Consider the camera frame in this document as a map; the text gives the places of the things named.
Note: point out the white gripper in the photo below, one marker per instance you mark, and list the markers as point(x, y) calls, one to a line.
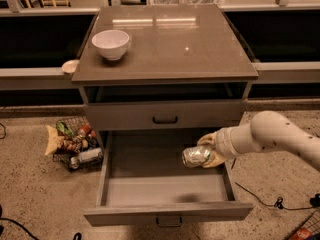
point(222, 144)

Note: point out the silver green 7up can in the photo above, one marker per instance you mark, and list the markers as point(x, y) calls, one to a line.
point(196, 156)

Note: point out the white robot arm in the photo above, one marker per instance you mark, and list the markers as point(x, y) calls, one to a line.
point(265, 132)

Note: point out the closed grey top drawer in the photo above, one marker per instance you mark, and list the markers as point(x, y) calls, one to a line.
point(164, 115)

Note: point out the open grey middle drawer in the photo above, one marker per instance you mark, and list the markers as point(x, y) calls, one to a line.
point(144, 181)

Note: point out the grey drawer cabinet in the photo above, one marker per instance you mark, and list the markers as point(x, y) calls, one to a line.
point(176, 53)

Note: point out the red can in corner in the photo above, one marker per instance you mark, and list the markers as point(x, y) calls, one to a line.
point(301, 234)

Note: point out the clear plastic bottle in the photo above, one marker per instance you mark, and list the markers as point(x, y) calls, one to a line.
point(90, 155)

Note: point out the white ceramic bowl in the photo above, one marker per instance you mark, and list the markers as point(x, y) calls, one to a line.
point(111, 44)

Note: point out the yellow chip bag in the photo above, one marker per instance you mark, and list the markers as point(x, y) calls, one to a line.
point(54, 140)

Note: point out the wire basket bottom right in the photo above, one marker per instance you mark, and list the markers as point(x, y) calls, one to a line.
point(312, 223)

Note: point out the black wire basket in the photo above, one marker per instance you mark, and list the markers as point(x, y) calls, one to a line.
point(78, 136)

